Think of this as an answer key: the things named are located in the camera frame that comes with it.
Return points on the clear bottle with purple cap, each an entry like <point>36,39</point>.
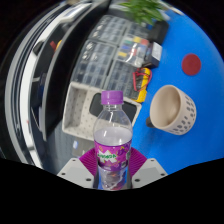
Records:
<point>112,150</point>

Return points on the dark grey upright box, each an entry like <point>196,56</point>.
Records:
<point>80,148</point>

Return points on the flat black case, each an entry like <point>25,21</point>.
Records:
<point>159,31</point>

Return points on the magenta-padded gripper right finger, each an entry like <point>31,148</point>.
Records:
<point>150,171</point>

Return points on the green potted plant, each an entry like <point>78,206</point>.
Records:
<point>143,10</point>

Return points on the flat round red coaster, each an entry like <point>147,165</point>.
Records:
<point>191,64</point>

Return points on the black box with white label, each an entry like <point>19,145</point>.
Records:
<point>155,55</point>

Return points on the grey small-parts drawer cabinet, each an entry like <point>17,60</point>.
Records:
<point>113,28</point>
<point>96,66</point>

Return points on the clear organizer box coloured parts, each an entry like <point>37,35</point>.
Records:
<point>133,50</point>

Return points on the white pegboard tray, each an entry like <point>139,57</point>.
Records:
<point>78,113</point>

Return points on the beige mug with dark pattern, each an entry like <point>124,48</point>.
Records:
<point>181,115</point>

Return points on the yellow multimeter with leads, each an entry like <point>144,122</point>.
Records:
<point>143,83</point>

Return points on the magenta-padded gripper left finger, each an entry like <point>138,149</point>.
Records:
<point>75,171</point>

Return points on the black wall shelf unit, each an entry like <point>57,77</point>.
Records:
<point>50,83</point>

